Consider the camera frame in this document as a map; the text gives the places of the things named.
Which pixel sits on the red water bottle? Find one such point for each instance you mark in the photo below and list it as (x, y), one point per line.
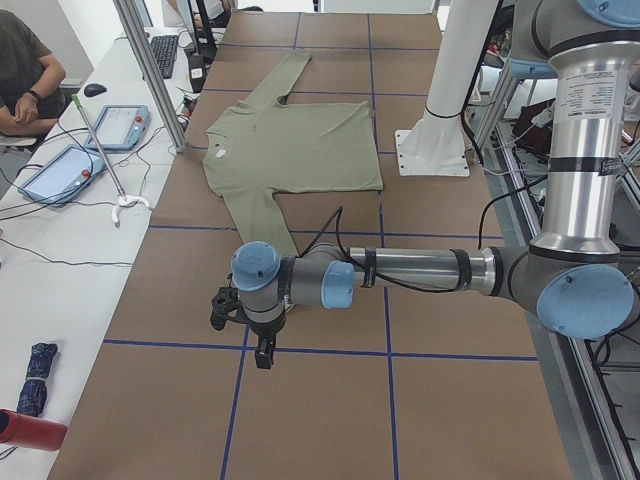
(31, 432)

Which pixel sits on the far blue teach pendant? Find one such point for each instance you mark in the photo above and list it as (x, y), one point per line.
(119, 128)

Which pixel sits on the black keyboard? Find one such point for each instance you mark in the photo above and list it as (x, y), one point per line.
(164, 50)

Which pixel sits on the seated person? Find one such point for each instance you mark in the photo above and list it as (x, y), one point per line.
(31, 97)

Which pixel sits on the aluminium frame post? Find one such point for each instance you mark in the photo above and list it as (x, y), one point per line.
(136, 34)

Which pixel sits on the olive green long-sleeve shirt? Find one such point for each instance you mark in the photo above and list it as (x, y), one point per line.
(273, 147)

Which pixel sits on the near blue teach pendant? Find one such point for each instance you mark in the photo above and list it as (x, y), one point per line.
(61, 179)

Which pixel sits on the white camera mast pedestal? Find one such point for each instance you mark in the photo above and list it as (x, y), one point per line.
(435, 146)

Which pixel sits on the aluminium frame enclosure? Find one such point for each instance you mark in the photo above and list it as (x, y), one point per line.
(568, 276)

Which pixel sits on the blue teach pendant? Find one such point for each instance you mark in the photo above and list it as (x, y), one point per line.
(119, 128)
(61, 179)

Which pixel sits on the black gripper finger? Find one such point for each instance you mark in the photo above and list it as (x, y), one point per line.
(264, 359)

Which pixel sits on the black computer mouse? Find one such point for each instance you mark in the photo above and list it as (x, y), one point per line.
(94, 89)

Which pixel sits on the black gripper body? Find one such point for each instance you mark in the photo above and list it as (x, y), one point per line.
(264, 333)

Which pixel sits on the folded blue umbrella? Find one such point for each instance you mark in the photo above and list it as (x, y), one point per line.
(33, 394)

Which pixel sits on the black power brick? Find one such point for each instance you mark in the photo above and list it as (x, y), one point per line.
(197, 71)

